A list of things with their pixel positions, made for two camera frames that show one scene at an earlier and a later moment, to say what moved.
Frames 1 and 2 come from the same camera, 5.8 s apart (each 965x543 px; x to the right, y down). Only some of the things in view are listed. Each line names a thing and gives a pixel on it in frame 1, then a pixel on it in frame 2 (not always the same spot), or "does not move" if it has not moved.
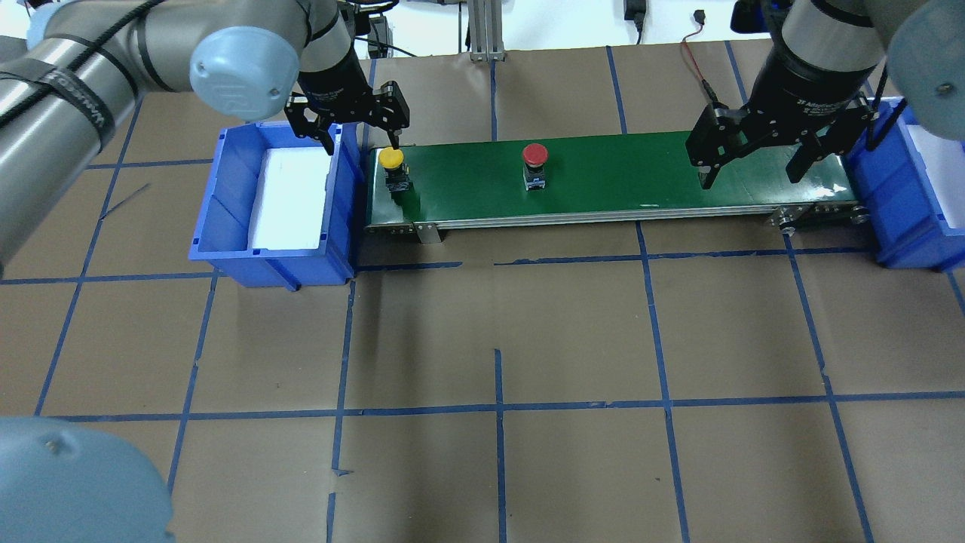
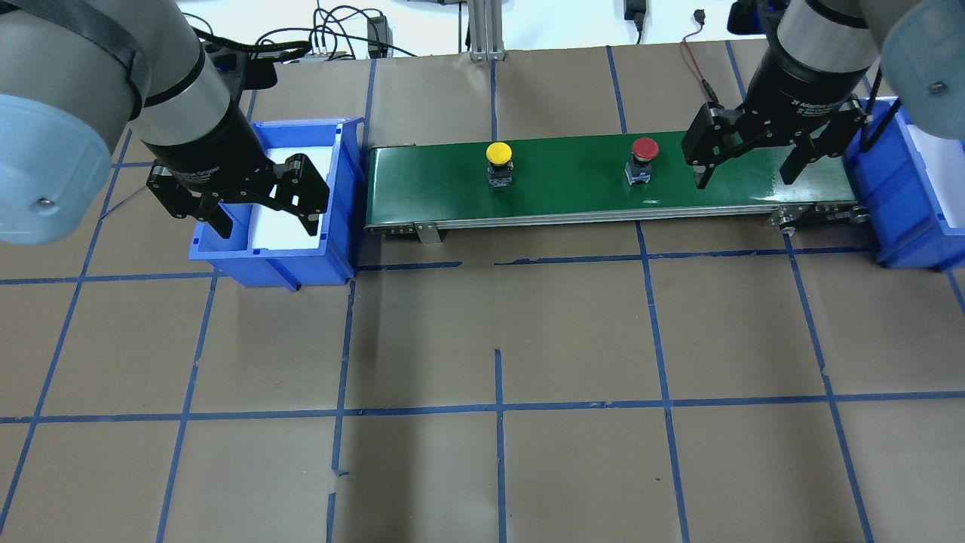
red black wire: [700, 16] does not move
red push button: [535, 155] → [638, 167]
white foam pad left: [290, 198] does not move
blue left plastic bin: [277, 211] does not move
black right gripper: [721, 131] does not move
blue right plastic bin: [893, 188] does not move
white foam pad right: [945, 161] does not move
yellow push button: [397, 174] → [500, 168]
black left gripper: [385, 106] → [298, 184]
